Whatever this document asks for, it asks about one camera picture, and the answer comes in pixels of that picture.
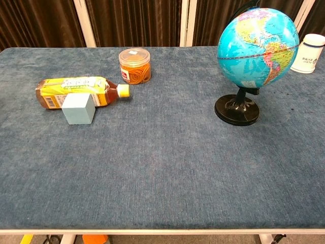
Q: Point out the blue world globe ball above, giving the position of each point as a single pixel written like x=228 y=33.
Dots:
x=243 y=58

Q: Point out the blue tablecloth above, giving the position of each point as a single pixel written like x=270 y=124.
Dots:
x=162 y=157

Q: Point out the clear jar of rubber bands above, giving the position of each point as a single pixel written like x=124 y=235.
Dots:
x=134 y=68

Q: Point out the light blue cube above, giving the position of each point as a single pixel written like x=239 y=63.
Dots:
x=76 y=113

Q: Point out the tea bottle with yellow label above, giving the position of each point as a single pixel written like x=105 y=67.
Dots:
x=76 y=85

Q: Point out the dark brown curtain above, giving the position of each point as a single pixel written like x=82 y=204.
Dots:
x=316 y=20
x=210 y=20
x=134 y=23
x=38 y=23

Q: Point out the orange object under table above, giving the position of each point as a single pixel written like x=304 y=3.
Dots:
x=95 y=239

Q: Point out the white paper cup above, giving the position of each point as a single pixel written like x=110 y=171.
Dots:
x=308 y=54

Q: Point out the yellow object under table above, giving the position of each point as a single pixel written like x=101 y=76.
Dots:
x=26 y=239

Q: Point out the white screen frame post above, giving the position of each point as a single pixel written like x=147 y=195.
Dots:
x=303 y=12
x=188 y=23
x=85 y=23

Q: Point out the white table frame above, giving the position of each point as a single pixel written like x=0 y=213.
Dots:
x=162 y=231

